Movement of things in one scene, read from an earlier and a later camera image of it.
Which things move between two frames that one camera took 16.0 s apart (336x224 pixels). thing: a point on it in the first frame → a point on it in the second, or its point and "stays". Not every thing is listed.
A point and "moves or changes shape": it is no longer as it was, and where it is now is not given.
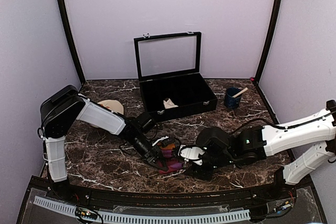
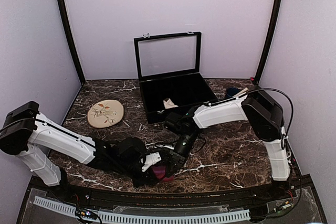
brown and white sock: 168,104 stays
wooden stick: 235,95 stays
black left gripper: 154,150 → 149,177
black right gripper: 197,172 → 176,157
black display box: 169,69 stays
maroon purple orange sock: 173,164 moves or changes shape
